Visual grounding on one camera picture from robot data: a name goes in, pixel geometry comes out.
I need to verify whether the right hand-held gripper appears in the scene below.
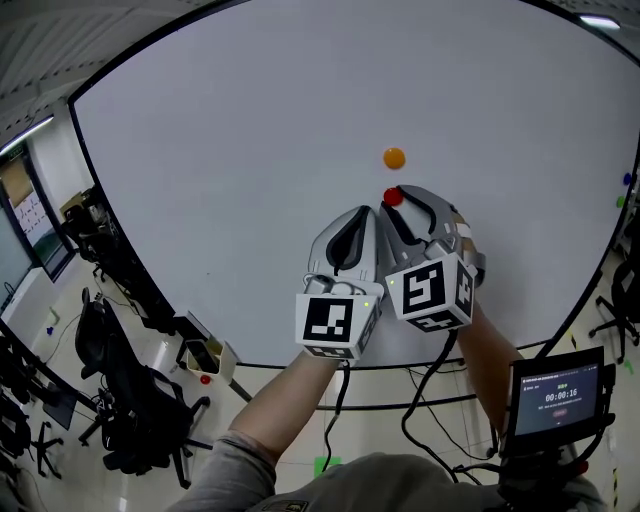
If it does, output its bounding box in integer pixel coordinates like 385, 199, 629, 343
378, 184, 487, 334

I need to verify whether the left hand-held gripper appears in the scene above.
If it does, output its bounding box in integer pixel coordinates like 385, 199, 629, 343
294, 204, 387, 362

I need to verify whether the person's right forearm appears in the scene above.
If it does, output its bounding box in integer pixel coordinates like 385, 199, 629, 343
455, 302, 516, 436

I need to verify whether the person's left forearm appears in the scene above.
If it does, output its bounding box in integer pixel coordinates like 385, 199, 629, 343
228, 349, 341, 464

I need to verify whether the large white whiteboard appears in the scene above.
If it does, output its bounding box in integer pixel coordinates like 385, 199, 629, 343
67, 0, 640, 371

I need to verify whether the black whiteboard stand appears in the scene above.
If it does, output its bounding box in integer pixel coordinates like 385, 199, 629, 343
227, 339, 561, 414

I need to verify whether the white marker tray box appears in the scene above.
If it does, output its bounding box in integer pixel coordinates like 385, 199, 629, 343
185, 337, 240, 386

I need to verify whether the black board eraser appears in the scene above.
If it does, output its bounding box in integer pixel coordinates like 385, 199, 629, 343
185, 338, 221, 375

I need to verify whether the black office chair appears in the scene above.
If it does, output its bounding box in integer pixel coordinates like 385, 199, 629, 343
74, 287, 214, 489
588, 249, 640, 364
62, 187, 134, 284

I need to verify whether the black timer screen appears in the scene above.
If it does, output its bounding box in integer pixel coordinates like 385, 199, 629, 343
499, 346, 617, 457

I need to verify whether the person's grey shirt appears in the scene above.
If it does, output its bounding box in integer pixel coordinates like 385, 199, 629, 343
167, 432, 606, 512

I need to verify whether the rectangular ceiling panel light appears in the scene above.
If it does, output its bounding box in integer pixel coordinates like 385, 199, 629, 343
578, 14, 622, 30

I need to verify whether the black framed glass door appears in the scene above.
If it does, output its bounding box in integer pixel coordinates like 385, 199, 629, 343
0, 149, 76, 286

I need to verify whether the long ceiling strip light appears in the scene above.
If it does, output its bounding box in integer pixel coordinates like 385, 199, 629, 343
0, 114, 55, 154

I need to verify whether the black star base stand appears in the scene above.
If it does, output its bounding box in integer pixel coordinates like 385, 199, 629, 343
29, 422, 66, 479

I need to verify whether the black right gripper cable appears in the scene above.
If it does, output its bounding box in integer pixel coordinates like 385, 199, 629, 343
401, 329, 460, 485

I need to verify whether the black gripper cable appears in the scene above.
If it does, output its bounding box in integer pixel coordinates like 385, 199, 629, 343
401, 329, 460, 485
323, 358, 352, 474

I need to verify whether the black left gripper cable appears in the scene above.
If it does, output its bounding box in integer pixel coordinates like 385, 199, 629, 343
323, 358, 352, 474

